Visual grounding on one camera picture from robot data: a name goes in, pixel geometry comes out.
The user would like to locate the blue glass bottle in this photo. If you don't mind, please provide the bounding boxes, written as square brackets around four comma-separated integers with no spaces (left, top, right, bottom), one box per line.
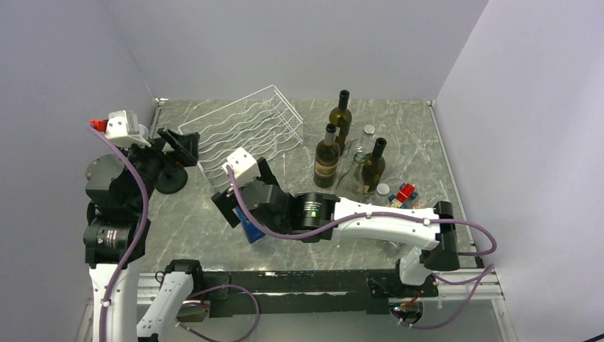
[235,207,266,244]

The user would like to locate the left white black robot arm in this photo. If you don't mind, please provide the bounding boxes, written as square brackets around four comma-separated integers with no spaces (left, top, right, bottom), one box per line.
[83,128,205,341]

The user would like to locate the white wire wine rack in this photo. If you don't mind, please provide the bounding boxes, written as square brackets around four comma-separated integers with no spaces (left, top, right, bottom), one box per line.
[178,85,303,187]

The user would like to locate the black microphone on stand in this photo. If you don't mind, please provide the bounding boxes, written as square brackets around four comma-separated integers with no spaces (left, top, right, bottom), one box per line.
[155,167,188,195]

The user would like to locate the olive green wine bottle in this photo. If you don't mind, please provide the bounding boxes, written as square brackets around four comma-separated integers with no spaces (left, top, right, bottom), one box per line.
[361,138,387,195]

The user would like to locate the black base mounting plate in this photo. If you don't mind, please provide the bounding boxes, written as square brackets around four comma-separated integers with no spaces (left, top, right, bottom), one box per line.
[194,269,439,318]

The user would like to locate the small clear round bottle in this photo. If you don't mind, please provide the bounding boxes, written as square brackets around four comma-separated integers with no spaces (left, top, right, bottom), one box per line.
[368,183,390,207]

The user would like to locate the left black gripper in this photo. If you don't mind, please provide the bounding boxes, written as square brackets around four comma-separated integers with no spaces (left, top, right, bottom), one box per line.
[113,125,199,211]

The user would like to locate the labelled dark wine bottle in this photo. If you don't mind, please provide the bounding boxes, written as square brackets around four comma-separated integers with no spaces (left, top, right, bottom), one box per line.
[313,123,340,188]

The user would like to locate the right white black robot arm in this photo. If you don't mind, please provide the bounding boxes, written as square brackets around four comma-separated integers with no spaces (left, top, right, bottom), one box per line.
[212,155,460,296]

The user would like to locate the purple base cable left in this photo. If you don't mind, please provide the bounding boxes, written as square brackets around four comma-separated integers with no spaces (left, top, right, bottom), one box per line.
[173,284,261,342]

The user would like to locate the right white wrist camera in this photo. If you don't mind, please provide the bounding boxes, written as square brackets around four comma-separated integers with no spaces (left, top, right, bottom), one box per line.
[222,147,261,187]

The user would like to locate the glitter filled tube bottle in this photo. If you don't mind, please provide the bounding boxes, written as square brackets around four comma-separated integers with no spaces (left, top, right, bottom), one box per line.
[382,241,404,257]

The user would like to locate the clear bottle silver cap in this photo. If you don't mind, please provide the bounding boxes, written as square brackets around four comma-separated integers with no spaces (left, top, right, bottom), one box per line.
[355,124,376,154]

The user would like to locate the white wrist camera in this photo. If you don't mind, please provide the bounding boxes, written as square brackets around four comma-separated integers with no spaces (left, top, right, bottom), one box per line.
[105,110,152,149]
[222,147,261,187]

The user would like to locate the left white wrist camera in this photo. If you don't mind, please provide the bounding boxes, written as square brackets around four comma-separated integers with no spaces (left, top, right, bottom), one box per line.
[105,110,152,149]

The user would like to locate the dark green wine bottle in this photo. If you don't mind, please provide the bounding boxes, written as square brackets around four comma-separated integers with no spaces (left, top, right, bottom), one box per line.
[329,90,352,152]

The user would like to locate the clear glass bottle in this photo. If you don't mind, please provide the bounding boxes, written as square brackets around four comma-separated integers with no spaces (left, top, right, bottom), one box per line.
[335,152,366,202]

